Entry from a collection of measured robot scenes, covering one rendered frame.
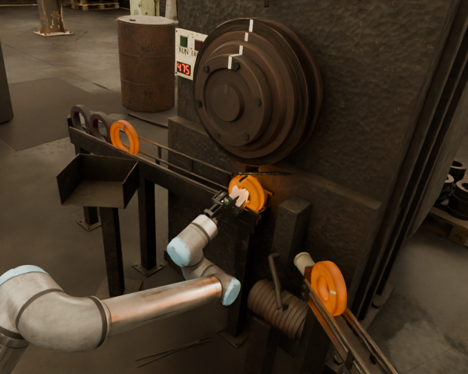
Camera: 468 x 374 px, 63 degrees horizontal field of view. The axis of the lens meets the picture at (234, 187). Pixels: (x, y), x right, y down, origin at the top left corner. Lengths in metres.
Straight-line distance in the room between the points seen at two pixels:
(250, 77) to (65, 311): 0.76
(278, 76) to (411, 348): 1.47
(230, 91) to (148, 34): 2.90
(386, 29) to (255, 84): 0.38
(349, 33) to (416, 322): 1.52
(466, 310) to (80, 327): 2.02
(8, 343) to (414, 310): 1.88
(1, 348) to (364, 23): 1.21
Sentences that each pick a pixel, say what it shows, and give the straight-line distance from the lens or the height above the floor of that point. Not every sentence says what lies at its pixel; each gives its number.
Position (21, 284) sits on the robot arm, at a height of 0.85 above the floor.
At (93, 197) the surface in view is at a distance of 1.69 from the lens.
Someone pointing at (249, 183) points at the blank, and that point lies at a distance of 1.39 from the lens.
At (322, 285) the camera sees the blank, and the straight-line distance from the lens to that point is 1.20.
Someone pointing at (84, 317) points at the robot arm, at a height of 0.82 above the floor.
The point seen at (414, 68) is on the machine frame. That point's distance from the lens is 1.17.
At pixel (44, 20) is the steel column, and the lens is 8.08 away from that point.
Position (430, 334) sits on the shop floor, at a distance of 2.23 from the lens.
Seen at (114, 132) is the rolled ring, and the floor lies 0.72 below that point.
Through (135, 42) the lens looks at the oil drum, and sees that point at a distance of 4.07.
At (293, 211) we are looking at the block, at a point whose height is 0.80.
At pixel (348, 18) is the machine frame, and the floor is 1.38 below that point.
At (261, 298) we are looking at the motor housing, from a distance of 1.36.
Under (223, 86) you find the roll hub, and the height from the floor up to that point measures 1.16.
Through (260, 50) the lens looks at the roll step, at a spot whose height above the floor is 1.28.
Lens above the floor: 1.50
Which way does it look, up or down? 31 degrees down
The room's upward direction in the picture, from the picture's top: 6 degrees clockwise
